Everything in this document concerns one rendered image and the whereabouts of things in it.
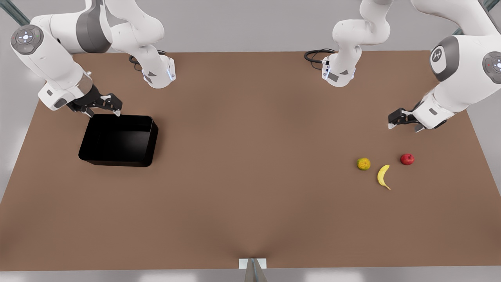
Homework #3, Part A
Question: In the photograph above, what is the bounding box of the black storage box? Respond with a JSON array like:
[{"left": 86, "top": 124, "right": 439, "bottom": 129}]
[{"left": 78, "top": 114, "right": 159, "bottom": 168}]

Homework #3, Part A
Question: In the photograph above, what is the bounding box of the yellow banana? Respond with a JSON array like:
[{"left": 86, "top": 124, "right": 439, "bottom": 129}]
[{"left": 377, "top": 164, "right": 392, "bottom": 191}]

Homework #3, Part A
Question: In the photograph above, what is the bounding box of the black cable loop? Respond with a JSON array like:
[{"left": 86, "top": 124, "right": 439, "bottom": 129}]
[
  {"left": 129, "top": 50, "right": 167, "bottom": 72},
  {"left": 304, "top": 49, "right": 337, "bottom": 71}
]

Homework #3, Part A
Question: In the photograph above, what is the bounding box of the silver frame post with foot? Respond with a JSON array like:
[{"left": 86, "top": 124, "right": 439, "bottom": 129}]
[{"left": 239, "top": 258, "right": 268, "bottom": 282}]

